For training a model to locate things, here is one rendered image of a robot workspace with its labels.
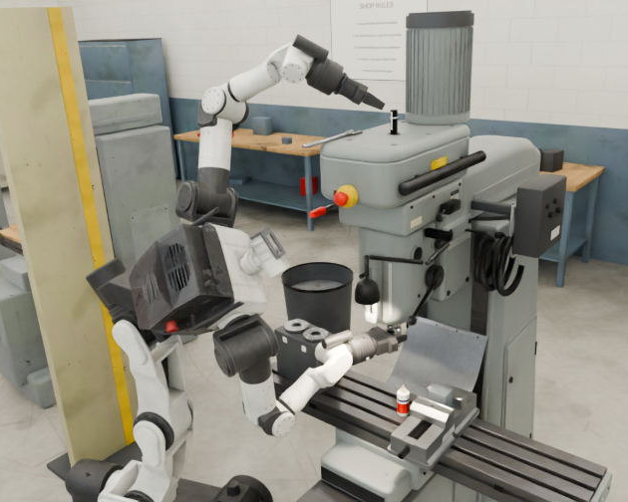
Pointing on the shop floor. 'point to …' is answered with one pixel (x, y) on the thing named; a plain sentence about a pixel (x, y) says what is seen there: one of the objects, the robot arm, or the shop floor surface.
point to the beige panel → (60, 222)
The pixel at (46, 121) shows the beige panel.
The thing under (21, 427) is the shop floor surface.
